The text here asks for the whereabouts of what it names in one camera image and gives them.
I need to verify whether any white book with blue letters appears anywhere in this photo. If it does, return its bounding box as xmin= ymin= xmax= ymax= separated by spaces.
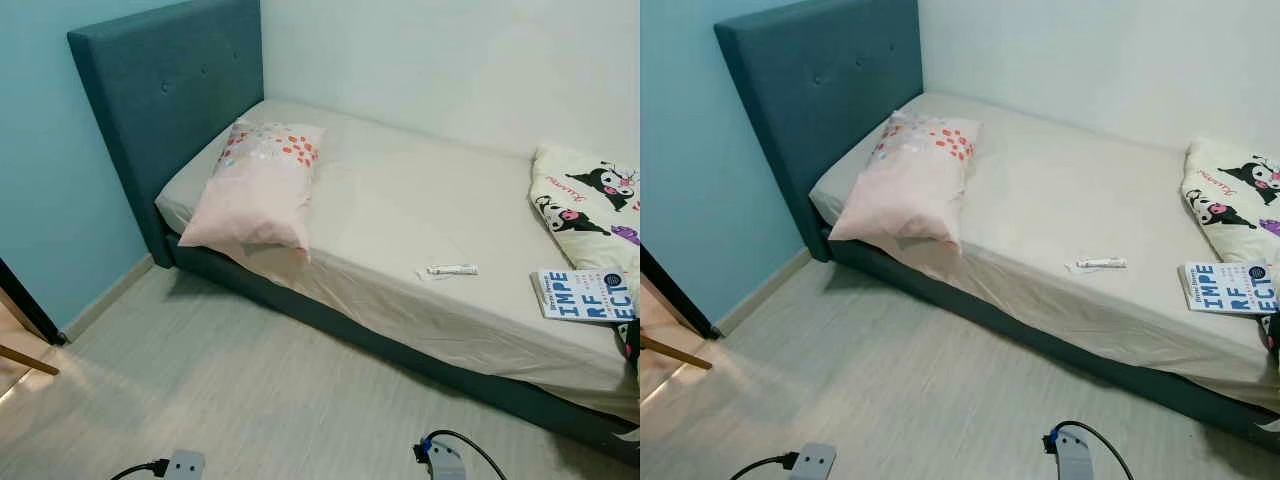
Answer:
xmin=537 ymin=268 xmax=638 ymax=323
xmin=1183 ymin=261 xmax=1279 ymax=316

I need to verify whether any cream cartoon print blanket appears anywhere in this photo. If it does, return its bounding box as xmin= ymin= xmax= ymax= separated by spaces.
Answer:
xmin=1180 ymin=137 xmax=1280 ymax=353
xmin=528 ymin=143 xmax=641 ymax=366

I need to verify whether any mattress with beige sheet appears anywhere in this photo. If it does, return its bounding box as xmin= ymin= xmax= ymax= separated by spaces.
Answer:
xmin=808 ymin=90 xmax=1280 ymax=413
xmin=155 ymin=97 xmax=641 ymax=421

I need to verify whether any teal upholstered bed headboard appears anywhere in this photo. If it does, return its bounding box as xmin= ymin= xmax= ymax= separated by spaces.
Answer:
xmin=67 ymin=0 xmax=265 ymax=269
xmin=713 ymin=0 xmax=925 ymax=263

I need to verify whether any pink pillow with orange dots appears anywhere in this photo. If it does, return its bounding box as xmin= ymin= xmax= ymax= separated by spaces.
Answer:
xmin=178 ymin=118 xmax=327 ymax=263
xmin=828 ymin=110 xmax=983 ymax=253

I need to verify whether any black door frame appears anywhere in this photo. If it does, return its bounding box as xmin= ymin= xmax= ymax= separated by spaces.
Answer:
xmin=640 ymin=243 xmax=723 ymax=339
xmin=0 ymin=258 xmax=69 ymax=346

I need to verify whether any beige wall skirting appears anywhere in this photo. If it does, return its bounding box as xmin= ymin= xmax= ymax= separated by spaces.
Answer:
xmin=715 ymin=247 xmax=813 ymax=336
xmin=60 ymin=253 xmax=156 ymax=341

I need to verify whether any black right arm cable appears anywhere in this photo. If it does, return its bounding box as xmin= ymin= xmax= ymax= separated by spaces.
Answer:
xmin=1043 ymin=420 xmax=1136 ymax=480
xmin=413 ymin=430 xmax=509 ymax=480

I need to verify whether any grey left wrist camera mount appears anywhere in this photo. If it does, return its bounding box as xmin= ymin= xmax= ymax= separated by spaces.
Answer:
xmin=163 ymin=449 xmax=207 ymax=480
xmin=790 ymin=443 xmax=838 ymax=480

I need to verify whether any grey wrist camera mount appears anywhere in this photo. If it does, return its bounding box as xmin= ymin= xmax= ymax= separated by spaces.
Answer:
xmin=425 ymin=438 xmax=469 ymax=480
xmin=163 ymin=449 xmax=207 ymax=480
xmin=1050 ymin=428 xmax=1099 ymax=480
xmin=790 ymin=443 xmax=838 ymax=480

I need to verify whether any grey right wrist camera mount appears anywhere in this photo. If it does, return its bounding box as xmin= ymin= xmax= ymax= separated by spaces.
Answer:
xmin=1050 ymin=428 xmax=1099 ymax=480
xmin=425 ymin=438 xmax=469 ymax=480

